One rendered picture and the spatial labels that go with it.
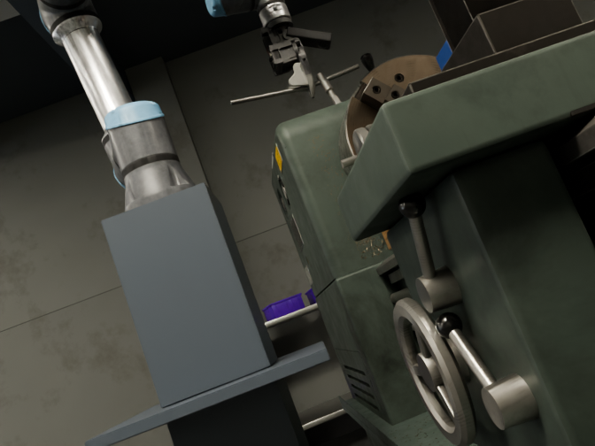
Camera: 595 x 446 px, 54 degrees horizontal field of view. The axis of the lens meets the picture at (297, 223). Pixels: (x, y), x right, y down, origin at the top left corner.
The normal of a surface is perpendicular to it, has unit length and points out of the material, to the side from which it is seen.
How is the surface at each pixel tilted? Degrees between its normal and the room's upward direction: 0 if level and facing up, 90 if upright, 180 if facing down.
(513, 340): 90
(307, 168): 90
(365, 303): 90
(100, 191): 90
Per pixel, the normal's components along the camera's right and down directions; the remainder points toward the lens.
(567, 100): 0.04, -0.19
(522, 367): -0.93, 0.34
